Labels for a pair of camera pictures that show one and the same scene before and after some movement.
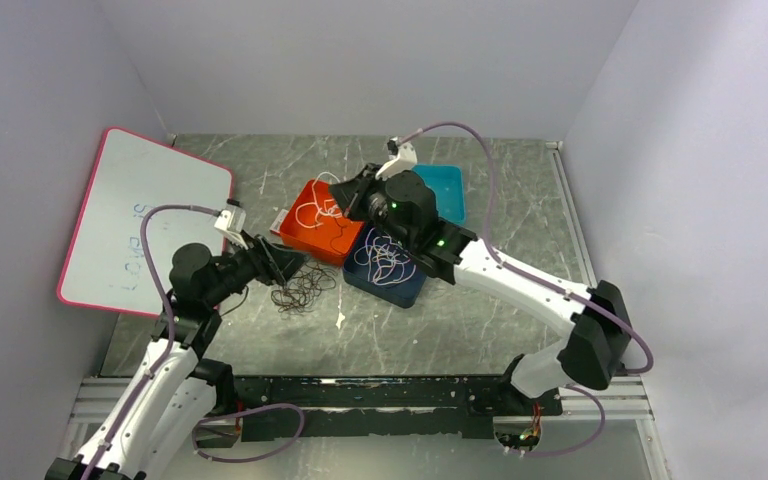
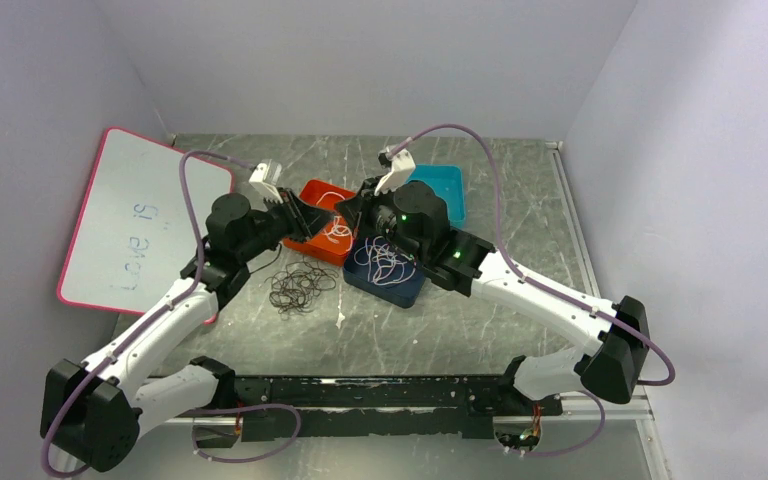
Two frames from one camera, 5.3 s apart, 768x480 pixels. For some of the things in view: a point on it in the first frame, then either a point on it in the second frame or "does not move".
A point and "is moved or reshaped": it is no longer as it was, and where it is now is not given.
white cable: x=308 y=215 is moved or reshaped
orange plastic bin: x=316 y=225 does not move
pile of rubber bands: x=303 y=286 does not move
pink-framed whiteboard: x=104 y=264 does not move
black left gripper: x=272 y=264 to x=302 y=219
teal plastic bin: x=447 y=183 does not move
